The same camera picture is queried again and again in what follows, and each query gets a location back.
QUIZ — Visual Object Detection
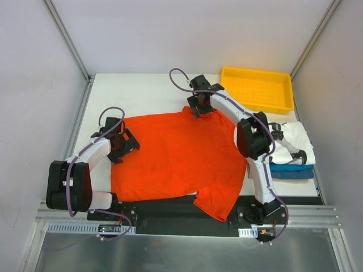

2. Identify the orange t-shirt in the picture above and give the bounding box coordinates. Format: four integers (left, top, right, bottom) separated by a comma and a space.
111, 107, 247, 222

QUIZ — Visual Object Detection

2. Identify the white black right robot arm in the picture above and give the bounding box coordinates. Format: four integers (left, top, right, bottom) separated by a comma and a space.
187, 75, 281, 226

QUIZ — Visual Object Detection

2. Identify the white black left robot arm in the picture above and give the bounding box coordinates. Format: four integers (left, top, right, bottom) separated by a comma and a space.
45, 117, 140, 220

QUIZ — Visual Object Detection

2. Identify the yellow plastic tray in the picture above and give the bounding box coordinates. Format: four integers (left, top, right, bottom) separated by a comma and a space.
221, 66, 294, 114

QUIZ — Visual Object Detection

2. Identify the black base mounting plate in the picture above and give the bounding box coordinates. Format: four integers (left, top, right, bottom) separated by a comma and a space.
86, 193, 287, 236

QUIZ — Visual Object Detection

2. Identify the white printed folded t-shirt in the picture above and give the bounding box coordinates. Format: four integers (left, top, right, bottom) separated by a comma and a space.
268, 121, 316, 165

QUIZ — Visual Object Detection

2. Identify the blue folded t-shirt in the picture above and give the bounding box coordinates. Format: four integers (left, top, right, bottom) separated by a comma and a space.
269, 163, 314, 180

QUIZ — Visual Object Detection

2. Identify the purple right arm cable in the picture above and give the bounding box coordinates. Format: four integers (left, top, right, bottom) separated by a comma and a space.
168, 67, 290, 247

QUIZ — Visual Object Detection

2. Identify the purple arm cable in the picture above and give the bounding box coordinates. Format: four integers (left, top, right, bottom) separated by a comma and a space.
42, 106, 133, 251
168, 67, 290, 247

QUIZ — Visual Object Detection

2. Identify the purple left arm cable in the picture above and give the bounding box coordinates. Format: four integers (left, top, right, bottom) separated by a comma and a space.
42, 106, 133, 251

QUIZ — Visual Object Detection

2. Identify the left slotted cable duct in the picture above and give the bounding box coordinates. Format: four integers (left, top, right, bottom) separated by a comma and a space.
48, 223, 136, 235

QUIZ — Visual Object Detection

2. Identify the slotted cable duct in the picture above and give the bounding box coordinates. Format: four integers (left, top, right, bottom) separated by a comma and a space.
48, 223, 136, 235
238, 227, 258, 239

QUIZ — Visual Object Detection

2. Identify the right slotted cable duct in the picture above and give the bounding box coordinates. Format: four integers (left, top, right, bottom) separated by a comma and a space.
238, 227, 258, 239

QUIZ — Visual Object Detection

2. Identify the aluminium frame rail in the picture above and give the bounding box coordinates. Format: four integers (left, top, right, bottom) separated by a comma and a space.
35, 201, 343, 228

